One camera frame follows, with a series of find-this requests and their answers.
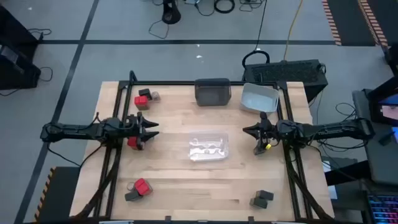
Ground grey desk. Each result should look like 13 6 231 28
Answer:
352 88 398 187

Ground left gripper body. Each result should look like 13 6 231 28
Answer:
124 116 146 142

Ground black arm base cable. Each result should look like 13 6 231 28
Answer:
46 141 105 168

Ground white plastic bin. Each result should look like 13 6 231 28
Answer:
239 82 280 114

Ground black stand base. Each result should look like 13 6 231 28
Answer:
161 0 182 25

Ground black hanging cable with loop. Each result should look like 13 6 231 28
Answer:
241 0 271 75

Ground yellow hanging cable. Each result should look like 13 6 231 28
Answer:
282 0 304 62

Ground black hazard-striped floor mat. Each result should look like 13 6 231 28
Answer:
357 0 398 47
33 166 82 223
322 0 377 47

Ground backlit keyboard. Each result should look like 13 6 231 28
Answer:
366 194 398 224

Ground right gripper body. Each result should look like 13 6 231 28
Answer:
259 119 280 145

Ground clear plastic bin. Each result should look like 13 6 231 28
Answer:
188 131 230 162

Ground black equipment case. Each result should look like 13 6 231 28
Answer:
0 4 40 54
0 43 42 91

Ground thin black floor cable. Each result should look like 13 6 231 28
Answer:
0 65 54 97
27 27 53 40
147 19 170 40

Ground black cables beside desk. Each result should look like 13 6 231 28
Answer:
315 101 365 154

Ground black computer monitor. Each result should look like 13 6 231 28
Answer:
368 76 398 127

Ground red-lidded spice tin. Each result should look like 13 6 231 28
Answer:
134 177 154 197
126 136 139 151
134 95 150 111

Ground tangled black floor cables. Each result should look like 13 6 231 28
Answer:
239 0 265 12
185 0 215 17

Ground dark grey plastic bin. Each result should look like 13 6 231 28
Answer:
194 78 233 107

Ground black perforated computer tower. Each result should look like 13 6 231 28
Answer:
242 58 329 103

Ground small black desk device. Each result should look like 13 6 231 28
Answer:
378 131 396 147

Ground coiled black cable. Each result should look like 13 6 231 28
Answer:
213 0 236 14

